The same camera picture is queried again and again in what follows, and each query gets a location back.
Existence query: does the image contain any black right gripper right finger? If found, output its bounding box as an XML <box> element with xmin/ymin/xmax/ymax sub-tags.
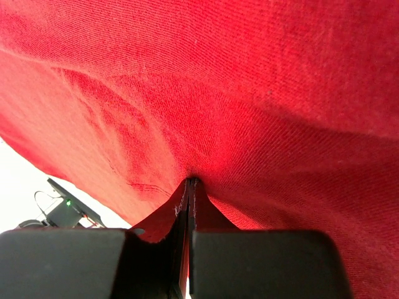
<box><xmin>188</xmin><ymin>179</ymin><xmax>353</xmax><ymax>298</ymax></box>

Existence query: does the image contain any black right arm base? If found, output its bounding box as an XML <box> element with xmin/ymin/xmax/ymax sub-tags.
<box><xmin>16</xmin><ymin>178</ymin><xmax>106</xmax><ymax>229</ymax></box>

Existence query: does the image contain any dark red t-shirt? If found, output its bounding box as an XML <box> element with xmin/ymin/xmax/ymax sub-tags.
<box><xmin>1</xmin><ymin>1</ymin><xmax>398</xmax><ymax>298</ymax></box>

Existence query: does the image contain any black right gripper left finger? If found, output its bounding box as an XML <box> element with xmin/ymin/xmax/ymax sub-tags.
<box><xmin>1</xmin><ymin>181</ymin><xmax>189</xmax><ymax>298</ymax></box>

